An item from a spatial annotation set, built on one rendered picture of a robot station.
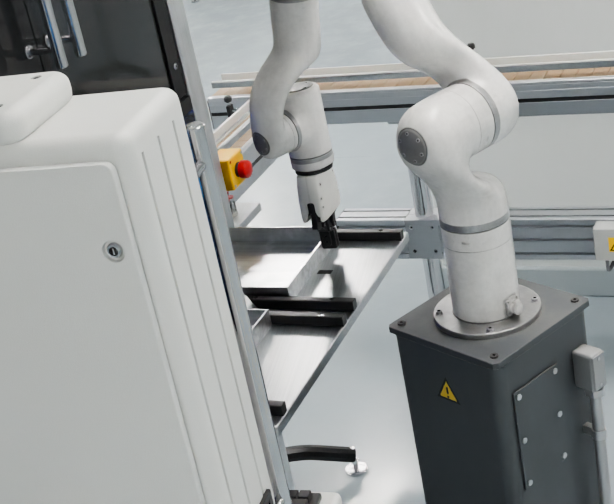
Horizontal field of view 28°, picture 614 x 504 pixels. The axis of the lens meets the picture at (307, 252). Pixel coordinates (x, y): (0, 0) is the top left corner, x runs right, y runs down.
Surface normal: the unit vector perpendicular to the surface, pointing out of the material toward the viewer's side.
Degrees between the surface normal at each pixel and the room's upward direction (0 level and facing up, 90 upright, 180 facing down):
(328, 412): 0
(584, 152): 90
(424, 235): 90
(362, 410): 0
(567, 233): 90
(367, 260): 0
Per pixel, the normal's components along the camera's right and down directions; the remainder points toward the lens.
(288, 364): -0.18, -0.89
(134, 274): -0.26, 0.45
